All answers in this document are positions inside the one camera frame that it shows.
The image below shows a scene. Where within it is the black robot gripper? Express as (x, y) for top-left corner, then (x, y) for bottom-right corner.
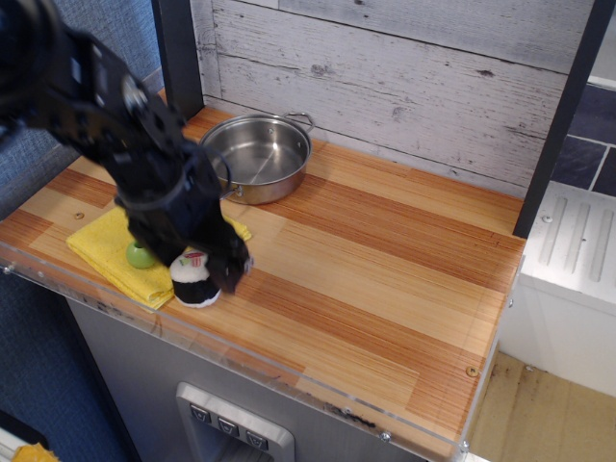
(116, 153), (254, 294)

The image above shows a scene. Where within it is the plush sushi roll toy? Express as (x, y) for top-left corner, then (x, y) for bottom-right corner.
(169, 249), (221, 309)

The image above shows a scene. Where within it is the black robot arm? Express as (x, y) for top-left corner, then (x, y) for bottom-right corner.
(1, 1), (252, 293)

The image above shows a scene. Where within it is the green grey toy spatula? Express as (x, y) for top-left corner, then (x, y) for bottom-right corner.
(125, 242), (156, 270)

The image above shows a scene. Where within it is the yellow folded cloth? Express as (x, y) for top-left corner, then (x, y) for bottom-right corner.
(65, 205), (253, 312)

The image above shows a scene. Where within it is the stainless steel pot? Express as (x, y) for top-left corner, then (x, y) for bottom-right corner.
(199, 113), (315, 205)

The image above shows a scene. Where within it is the clear acrylic front guard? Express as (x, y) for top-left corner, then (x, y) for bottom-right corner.
(1, 244), (507, 461)

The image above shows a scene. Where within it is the silver dispenser panel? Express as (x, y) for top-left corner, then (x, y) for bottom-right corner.
(176, 382), (295, 461)

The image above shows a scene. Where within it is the yellow object bottom corner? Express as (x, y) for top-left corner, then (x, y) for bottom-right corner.
(11, 444), (60, 462)

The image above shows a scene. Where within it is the white ribbed side cabinet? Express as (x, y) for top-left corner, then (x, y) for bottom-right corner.
(500, 182), (615, 396)

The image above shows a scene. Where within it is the dark grey left post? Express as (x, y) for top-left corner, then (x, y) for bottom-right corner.
(151, 0), (204, 119)

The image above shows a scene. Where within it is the dark grey post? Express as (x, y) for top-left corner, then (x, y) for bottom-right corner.
(513, 0), (615, 239)
(151, 0), (204, 119)

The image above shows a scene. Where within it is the dark grey right post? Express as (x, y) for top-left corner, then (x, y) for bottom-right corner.
(513, 0), (615, 239)

